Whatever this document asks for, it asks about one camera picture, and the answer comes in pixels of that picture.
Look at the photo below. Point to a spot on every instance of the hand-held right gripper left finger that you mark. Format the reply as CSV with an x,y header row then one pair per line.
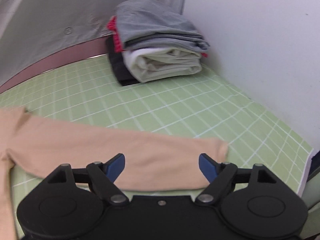
x,y
116,166

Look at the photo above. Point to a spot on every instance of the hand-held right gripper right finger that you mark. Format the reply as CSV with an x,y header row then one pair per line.
x,y
207,166

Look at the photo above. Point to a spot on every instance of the beige long-sleeve shirt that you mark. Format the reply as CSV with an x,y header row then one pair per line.
x,y
75,145

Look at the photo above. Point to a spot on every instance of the green grid mat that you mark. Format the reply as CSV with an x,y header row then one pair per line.
x,y
175,105

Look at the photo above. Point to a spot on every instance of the black folded garment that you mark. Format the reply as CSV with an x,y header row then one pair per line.
x,y
117,65

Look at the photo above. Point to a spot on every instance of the pink sheet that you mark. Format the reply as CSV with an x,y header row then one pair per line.
x,y
62,55

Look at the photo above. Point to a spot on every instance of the red folded garment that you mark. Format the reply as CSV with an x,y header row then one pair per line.
x,y
116,40

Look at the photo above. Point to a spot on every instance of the grey folded garment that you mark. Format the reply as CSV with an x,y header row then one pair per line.
x,y
150,22

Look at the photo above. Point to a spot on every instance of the grey carrot-print sheet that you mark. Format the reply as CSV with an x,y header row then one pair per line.
x,y
50,17

